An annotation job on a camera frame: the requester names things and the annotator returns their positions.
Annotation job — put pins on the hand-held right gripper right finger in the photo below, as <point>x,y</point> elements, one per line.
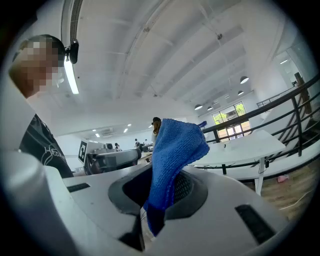
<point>212,225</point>

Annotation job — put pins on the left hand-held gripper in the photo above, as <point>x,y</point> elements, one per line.
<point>115,160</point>

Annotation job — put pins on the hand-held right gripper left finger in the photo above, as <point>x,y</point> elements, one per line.
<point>95,200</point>

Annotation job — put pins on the blue cloth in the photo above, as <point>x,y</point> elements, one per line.
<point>175,150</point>

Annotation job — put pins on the ceiling air conditioner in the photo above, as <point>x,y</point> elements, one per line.
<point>107,131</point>

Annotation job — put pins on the person's black printed t-shirt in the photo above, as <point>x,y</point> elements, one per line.
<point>42,147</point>

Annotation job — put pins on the white table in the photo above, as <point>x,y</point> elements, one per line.
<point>240,147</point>

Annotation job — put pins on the pink object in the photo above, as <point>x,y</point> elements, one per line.
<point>283,178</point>

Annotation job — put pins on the ceiling tube light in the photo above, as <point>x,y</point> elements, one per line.
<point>71,77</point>

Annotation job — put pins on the black pendant lamp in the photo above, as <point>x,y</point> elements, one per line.
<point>209,108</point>
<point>198,107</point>
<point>240,93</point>
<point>244,80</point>

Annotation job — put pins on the glass door window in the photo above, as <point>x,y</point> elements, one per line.
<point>232,120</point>

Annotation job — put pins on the person's head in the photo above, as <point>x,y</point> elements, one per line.
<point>32,67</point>

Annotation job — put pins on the black metal railing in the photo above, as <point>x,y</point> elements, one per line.
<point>296,112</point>

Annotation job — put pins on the ceiling air vent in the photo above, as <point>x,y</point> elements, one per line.
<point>75,20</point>

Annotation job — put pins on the black head camera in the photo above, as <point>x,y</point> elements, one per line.
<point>72,51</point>

